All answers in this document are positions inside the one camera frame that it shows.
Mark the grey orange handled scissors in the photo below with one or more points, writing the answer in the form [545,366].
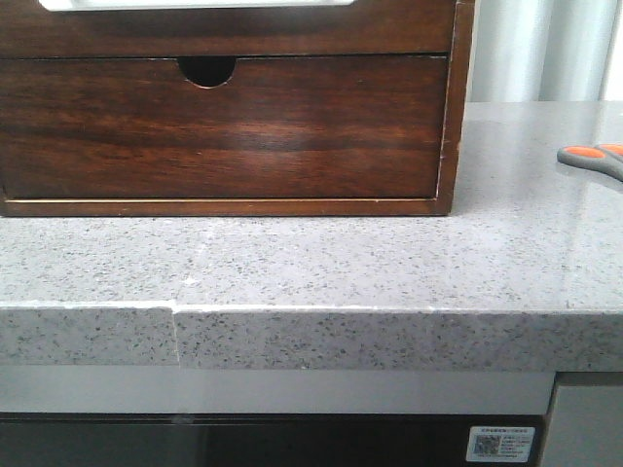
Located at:
[604,158]

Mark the lower wooden drawer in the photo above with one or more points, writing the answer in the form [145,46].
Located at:
[360,126]

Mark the dark wooden drawer cabinet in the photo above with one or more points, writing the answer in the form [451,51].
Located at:
[208,42]

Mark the grey curtain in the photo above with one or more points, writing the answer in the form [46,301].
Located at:
[546,51]

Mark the white QR code sticker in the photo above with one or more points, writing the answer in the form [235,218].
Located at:
[499,444]

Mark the white tray on cabinet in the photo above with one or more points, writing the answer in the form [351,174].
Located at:
[134,5]

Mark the black under-counter appliance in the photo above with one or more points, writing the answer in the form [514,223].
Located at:
[149,439]

